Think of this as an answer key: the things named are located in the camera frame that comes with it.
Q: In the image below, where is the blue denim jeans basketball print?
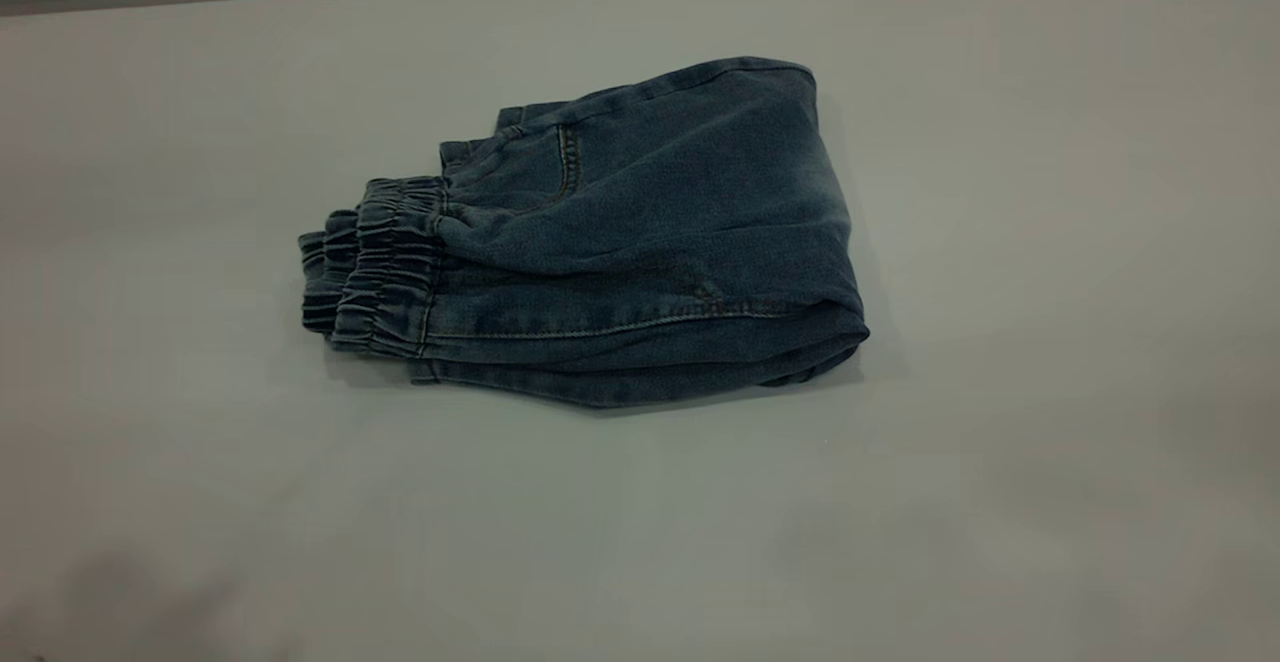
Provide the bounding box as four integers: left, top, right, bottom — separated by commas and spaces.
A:
297, 56, 871, 410

